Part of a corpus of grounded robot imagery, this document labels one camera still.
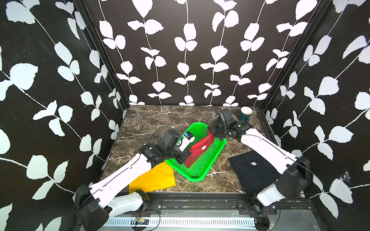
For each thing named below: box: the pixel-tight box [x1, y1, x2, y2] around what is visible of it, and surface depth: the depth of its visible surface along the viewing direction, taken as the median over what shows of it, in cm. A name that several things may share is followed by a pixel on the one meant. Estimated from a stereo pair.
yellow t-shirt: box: [129, 160, 177, 194], surface depth 83 cm
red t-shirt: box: [184, 127, 216, 169], surface depth 77 cm
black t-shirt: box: [227, 150, 282, 194], surface depth 86 cm
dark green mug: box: [239, 105, 253, 122], surface depth 107 cm
